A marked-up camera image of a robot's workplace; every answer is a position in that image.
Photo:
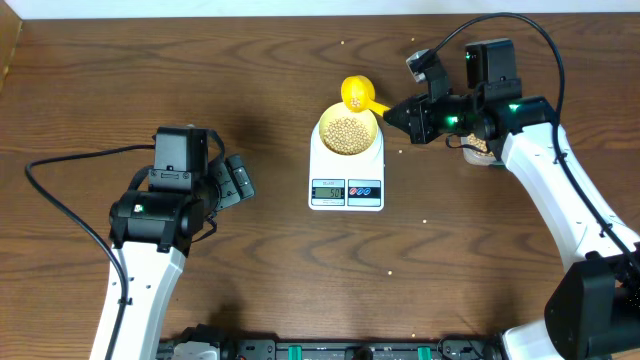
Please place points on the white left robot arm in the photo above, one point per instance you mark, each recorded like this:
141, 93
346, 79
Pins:
152, 233

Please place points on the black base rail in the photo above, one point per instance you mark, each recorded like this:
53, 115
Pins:
206, 342

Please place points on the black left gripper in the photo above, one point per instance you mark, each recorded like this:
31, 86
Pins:
231, 193

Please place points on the yellow bowl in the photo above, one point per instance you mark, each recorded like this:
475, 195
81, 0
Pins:
339, 110

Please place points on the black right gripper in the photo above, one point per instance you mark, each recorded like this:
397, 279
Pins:
419, 128

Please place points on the white kitchen scale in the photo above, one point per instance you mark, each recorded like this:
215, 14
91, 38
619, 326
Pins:
346, 183

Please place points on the pile of soybeans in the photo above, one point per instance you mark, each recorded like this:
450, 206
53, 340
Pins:
479, 146

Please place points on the soybeans in yellow bowl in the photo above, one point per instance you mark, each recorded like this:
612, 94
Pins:
347, 136

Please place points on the yellow measuring scoop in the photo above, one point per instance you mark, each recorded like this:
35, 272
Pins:
361, 87

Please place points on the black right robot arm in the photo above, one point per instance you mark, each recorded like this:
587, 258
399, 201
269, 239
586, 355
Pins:
594, 311

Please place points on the clear plastic container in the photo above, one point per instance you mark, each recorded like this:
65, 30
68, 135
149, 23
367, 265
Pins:
476, 155

